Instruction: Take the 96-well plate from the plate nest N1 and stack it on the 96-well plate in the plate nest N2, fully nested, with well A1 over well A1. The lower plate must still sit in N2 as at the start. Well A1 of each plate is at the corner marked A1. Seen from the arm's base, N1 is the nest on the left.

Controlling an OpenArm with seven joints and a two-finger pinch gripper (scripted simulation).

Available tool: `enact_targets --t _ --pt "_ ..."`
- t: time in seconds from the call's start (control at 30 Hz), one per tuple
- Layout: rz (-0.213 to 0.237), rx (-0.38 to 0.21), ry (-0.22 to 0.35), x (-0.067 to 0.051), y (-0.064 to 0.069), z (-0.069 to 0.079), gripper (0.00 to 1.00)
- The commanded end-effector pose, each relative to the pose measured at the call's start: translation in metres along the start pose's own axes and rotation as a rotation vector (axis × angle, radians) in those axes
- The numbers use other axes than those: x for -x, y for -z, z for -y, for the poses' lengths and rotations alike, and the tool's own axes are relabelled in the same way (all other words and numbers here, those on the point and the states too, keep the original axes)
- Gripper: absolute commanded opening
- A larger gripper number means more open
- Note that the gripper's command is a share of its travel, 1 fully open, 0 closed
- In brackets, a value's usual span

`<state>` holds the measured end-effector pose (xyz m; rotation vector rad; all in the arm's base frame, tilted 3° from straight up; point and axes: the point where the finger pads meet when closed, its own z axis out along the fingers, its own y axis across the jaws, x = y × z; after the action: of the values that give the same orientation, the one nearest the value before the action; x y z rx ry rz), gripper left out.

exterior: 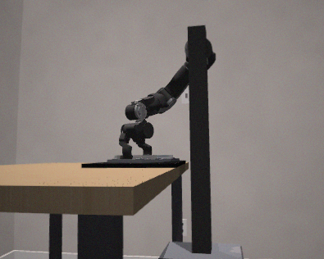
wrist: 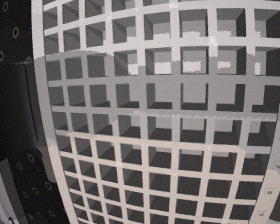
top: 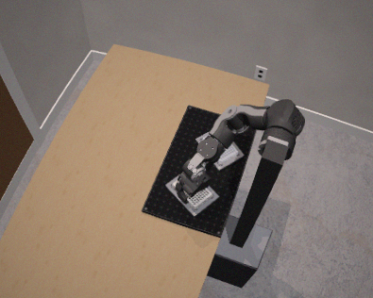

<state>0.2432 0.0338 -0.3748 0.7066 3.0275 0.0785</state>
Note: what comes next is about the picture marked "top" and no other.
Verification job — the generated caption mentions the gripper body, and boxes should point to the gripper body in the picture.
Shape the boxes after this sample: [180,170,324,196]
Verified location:
[178,171,212,197]

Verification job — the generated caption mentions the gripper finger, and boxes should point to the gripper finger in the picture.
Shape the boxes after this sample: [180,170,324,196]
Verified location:
[176,182,188,204]

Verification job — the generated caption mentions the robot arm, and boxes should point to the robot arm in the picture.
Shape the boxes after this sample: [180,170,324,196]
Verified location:
[182,99,305,182]

